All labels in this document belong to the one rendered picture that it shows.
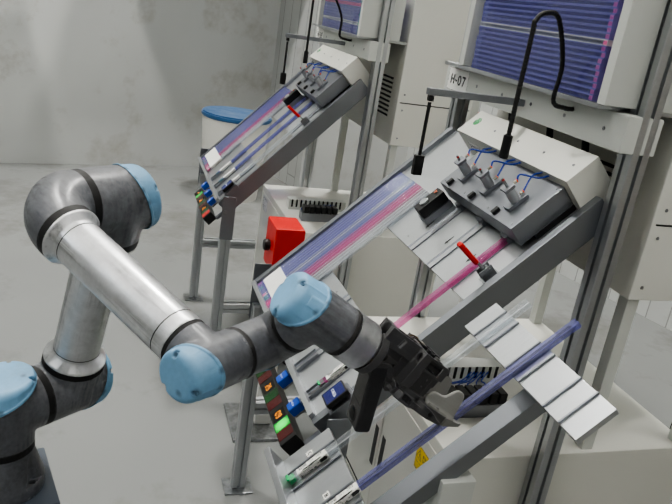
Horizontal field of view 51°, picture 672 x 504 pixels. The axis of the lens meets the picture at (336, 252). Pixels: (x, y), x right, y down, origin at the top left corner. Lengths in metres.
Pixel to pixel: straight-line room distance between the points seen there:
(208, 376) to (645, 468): 1.26
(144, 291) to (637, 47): 0.94
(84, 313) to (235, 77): 4.97
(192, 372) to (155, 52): 5.13
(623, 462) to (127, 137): 4.87
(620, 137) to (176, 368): 0.90
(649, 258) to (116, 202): 1.05
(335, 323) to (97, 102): 5.04
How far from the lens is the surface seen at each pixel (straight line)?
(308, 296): 0.93
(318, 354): 1.57
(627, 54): 1.40
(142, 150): 6.05
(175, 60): 6.00
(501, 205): 1.51
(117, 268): 1.03
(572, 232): 1.46
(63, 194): 1.14
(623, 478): 1.89
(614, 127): 1.43
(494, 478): 1.68
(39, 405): 1.42
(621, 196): 1.44
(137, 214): 1.23
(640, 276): 1.60
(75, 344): 1.39
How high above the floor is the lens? 1.49
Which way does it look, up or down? 19 degrees down
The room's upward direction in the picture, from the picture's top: 9 degrees clockwise
